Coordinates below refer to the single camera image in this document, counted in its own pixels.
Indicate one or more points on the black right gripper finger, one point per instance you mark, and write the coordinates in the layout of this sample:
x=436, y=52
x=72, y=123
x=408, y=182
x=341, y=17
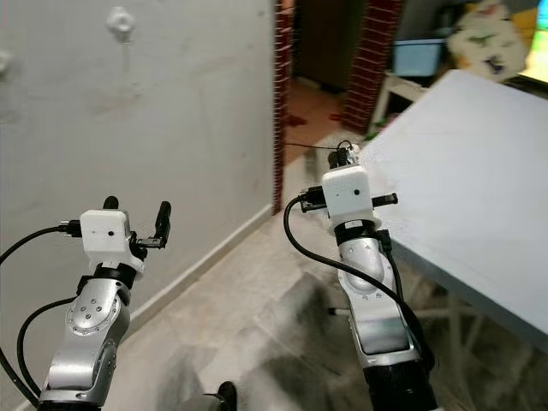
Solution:
x=355, y=158
x=334, y=160

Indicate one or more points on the television with bright picture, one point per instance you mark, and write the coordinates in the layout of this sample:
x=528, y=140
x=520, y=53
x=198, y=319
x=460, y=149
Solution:
x=538, y=51

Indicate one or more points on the red brick wall edge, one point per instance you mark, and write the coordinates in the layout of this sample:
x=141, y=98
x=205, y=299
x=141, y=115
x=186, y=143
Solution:
x=282, y=103

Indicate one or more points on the light blue plastic bin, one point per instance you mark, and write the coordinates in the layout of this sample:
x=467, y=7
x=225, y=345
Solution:
x=418, y=56

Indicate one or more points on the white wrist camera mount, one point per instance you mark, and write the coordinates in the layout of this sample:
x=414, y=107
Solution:
x=104, y=233
x=348, y=195

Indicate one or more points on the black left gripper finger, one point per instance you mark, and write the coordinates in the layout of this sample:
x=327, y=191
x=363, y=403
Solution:
x=110, y=203
x=164, y=220

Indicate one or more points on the white folding table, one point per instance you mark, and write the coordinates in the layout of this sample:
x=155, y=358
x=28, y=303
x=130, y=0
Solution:
x=471, y=163

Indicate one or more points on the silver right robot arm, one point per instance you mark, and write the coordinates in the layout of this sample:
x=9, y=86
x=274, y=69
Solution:
x=381, y=308

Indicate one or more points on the dinosaur print cushion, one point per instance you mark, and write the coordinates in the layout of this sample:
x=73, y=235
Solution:
x=490, y=38

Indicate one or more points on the small white shelf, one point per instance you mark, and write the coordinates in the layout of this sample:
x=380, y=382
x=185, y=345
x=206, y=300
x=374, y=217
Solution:
x=394, y=90

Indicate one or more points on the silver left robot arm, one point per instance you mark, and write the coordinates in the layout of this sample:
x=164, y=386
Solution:
x=90, y=334

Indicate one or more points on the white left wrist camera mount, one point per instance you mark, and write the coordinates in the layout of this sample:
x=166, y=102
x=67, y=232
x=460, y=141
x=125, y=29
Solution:
x=104, y=233

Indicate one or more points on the red brick tile pillar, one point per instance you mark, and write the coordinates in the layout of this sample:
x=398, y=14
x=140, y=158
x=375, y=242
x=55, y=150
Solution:
x=370, y=64

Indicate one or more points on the white wall hook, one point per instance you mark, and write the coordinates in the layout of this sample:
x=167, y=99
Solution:
x=122, y=23

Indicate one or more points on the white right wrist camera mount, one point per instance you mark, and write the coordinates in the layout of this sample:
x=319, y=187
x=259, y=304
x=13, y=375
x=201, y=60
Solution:
x=348, y=195

